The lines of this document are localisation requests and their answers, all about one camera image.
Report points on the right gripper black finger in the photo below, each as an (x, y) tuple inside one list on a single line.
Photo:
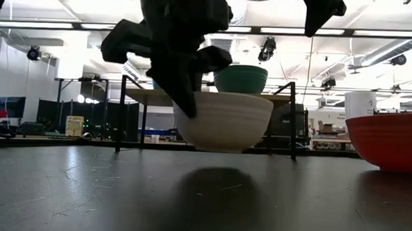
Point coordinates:
[(316, 23)]

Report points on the teal bowl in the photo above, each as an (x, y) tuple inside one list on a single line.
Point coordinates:
[(240, 78)]

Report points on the white ribbed bowl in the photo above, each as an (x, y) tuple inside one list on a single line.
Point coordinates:
[(226, 127)]

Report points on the red ribbed bowl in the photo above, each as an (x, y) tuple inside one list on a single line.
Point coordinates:
[(393, 141)]

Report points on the wooden shelf with black legs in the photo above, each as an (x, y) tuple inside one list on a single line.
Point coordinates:
[(147, 97)]

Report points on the white LED light strip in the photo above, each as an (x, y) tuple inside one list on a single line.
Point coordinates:
[(390, 33), (283, 30), (239, 29), (98, 26), (32, 24)]

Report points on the blue background table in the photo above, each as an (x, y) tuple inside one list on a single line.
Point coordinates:
[(156, 131)]

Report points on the small white cup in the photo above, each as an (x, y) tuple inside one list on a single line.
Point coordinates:
[(155, 138)]

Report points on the black monitor back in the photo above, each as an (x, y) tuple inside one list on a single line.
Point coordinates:
[(282, 120)]

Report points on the white round pillar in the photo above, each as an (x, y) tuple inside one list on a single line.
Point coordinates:
[(359, 105)]

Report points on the brown cardboard box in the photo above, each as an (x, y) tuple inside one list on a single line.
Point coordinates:
[(327, 127)]

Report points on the yellow cardboard box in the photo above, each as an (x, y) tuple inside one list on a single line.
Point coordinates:
[(74, 126)]

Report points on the wooden desk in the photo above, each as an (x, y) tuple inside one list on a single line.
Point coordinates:
[(330, 139)]

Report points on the black folding room divider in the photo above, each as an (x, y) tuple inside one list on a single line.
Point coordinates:
[(47, 112)]

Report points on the dark green case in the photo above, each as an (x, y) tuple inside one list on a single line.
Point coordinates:
[(33, 129)]

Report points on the dark computer monitor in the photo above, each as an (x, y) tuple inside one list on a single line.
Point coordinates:
[(15, 105)]

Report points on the black ceiling camera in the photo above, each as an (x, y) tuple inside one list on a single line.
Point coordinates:
[(328, 82), (399, 60), (34, 53), (396, 87), (267, 48)]

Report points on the black overhead frame bar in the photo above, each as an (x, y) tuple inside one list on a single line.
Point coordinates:
[(255, 29)]

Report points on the black background rig frame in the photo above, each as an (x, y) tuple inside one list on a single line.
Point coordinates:
[(58, 95)]

